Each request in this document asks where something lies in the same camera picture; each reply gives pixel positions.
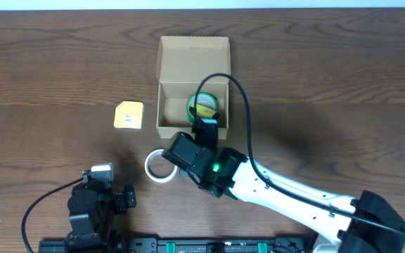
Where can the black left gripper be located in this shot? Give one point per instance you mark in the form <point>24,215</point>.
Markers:
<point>126,199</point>

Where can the yellow highlighter marker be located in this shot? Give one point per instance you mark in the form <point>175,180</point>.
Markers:
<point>204,111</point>

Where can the green tape roll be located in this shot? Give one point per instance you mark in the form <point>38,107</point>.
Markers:
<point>203,98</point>

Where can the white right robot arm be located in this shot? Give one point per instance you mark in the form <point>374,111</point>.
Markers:
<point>343,223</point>

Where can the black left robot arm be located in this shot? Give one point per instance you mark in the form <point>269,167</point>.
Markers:
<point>93,207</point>

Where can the clear tape roll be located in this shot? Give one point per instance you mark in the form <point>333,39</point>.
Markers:
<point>149,172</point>

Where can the yellow sticky note pad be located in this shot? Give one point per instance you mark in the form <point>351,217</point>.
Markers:
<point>128,115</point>

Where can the open cardboard box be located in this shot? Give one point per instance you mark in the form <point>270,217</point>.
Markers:
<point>182,64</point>

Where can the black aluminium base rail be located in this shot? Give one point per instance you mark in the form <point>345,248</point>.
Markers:
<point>153,245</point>

